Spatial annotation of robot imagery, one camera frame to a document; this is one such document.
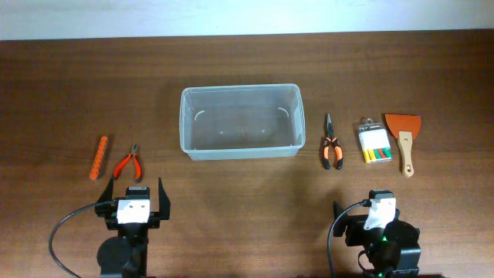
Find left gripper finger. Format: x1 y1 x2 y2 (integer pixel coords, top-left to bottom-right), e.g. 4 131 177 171
158 178 171 220
97 178 114 203

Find orange black long-nose pliers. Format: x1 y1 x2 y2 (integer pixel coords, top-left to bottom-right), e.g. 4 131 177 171
323 113 343 170

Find clear box coloured tubes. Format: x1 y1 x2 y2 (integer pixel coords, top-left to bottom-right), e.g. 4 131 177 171
358 118 392 164

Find orange scraper wooden handle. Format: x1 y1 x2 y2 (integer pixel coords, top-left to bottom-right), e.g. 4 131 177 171
384 114 421 178

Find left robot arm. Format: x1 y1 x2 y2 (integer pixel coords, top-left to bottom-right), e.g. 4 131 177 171
95 178 171 278

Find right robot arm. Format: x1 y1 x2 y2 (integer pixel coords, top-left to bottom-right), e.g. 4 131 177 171
328 199 421 278

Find clear plastic container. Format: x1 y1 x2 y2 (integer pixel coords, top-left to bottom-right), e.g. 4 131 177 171
179 83 306 161

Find orange perforated strip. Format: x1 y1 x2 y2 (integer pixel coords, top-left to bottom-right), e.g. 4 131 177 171
89 136 108 181

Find small red-handled pliers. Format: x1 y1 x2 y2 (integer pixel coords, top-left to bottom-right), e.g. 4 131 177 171
113 144 143 183

